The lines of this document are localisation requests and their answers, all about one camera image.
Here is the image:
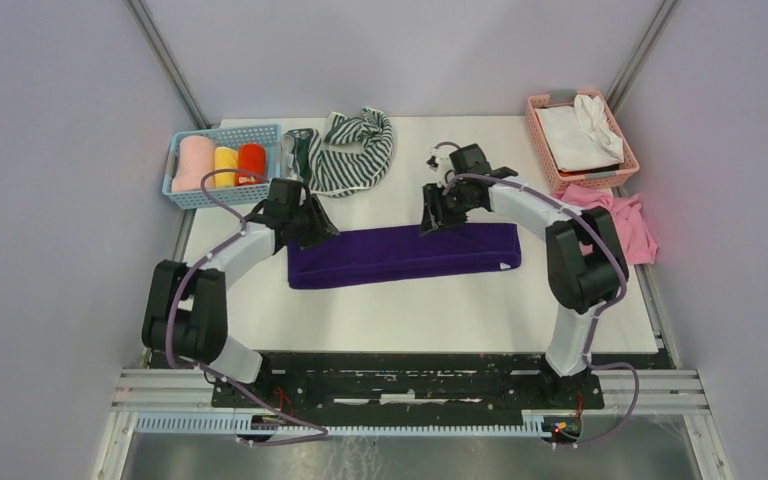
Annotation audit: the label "pink plastic basket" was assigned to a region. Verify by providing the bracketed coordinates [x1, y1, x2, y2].
[525, 89, 640, 193]

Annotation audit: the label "red rolled towel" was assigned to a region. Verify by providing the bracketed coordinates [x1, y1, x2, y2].
[235, 143, 267, 186]

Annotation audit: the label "aluminium frame rails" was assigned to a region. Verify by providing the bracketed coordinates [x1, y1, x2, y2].
[92, 231, 733, 479]

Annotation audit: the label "green white striped towel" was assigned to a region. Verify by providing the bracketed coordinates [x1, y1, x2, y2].
[309, 107, 396, 198]

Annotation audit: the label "white folded cloth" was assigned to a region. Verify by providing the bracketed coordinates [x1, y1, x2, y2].
[536, 94, 625, 173]

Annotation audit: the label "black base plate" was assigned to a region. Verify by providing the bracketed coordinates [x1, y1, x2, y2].
[148, 349, 677, 429]

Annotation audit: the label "pink rolled towel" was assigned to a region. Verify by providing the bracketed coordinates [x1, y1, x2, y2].
[170, 135, 216, 193]

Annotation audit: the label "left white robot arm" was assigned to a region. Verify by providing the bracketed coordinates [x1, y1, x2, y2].
[141, 179, 339, 407]

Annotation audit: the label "purple towel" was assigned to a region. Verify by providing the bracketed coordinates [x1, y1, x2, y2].
[287, 223, 522, 290]

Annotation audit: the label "blue plastic basket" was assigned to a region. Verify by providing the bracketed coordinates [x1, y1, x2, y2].
[161, 123, 282, 210]

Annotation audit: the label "pink crumpled towel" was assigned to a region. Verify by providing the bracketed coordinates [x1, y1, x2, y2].
[553, 184, 658, 265]

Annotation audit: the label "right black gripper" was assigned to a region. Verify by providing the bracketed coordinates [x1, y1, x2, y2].
[420, 181, 478, 235]

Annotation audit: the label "yellow rolled towel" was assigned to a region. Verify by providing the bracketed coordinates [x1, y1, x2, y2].
[213, 146, 238, 189]

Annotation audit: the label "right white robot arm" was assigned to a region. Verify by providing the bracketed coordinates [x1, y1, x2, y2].
[419, 141, 629, 408]

